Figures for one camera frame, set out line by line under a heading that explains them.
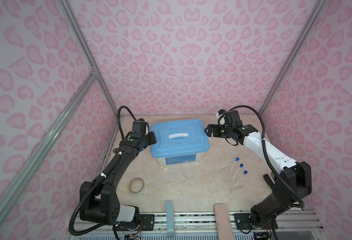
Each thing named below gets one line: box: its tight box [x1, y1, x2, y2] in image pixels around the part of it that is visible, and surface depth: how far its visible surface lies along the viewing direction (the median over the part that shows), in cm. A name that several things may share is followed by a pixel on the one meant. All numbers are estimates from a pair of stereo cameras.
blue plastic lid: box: [150, 119, 210, 159], surface depth 88 cm
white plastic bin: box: [155, 152, 205, 166], surface depth 90 cm
